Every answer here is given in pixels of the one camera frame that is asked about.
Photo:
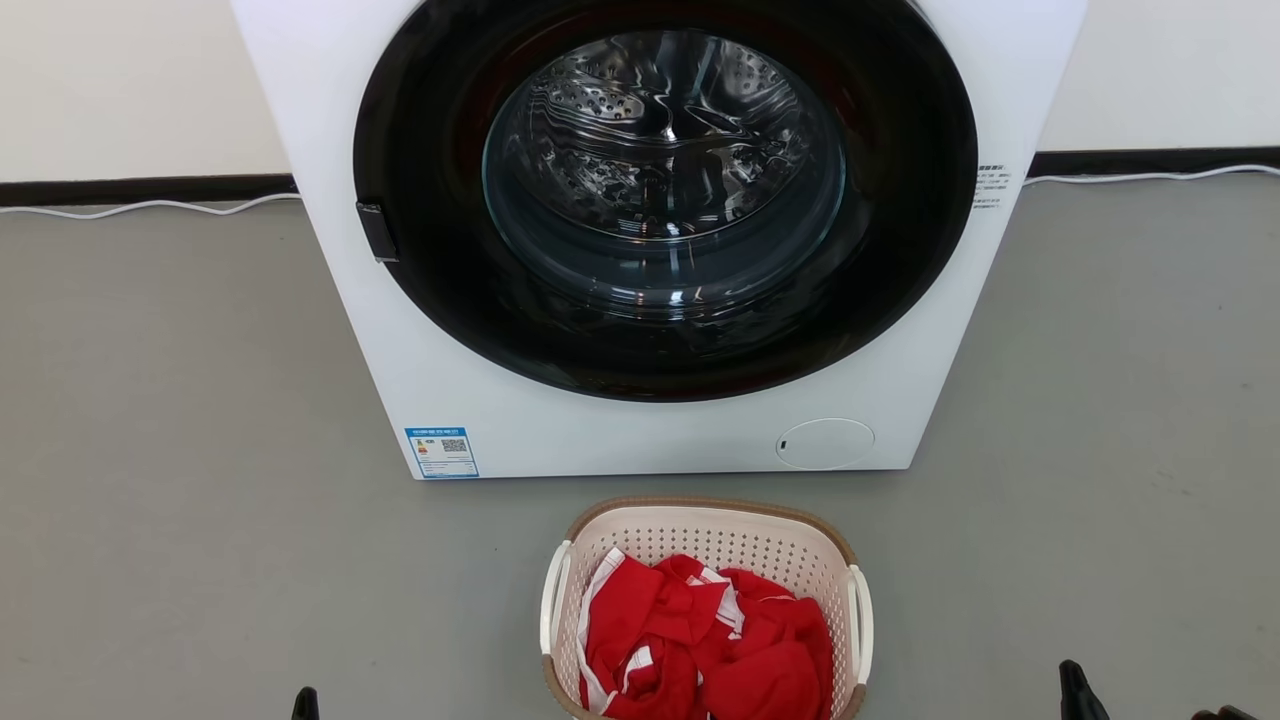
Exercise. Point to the red and white clothing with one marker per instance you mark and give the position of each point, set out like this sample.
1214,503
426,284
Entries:
770,670

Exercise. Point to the blue energy label sticker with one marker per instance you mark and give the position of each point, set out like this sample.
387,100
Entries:
442,453

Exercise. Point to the white front-load washing machine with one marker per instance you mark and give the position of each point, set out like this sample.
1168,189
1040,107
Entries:
370,340

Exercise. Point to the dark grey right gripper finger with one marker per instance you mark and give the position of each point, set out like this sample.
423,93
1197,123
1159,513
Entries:
1228,714
1080,698

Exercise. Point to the black round glass door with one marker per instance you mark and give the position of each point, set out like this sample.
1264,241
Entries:
915,235

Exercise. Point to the steel washing drum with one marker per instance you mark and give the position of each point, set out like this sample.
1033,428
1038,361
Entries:
660,125

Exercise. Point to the beige perforated laundry basket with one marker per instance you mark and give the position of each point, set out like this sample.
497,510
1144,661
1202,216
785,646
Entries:
710,530

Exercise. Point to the round white filter cover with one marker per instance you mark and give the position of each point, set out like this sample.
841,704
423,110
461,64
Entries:
826,444

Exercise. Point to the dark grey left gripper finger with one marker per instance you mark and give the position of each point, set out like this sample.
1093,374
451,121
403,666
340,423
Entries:
305,705

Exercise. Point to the small printed text label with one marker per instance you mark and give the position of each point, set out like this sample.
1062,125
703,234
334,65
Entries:
992,186

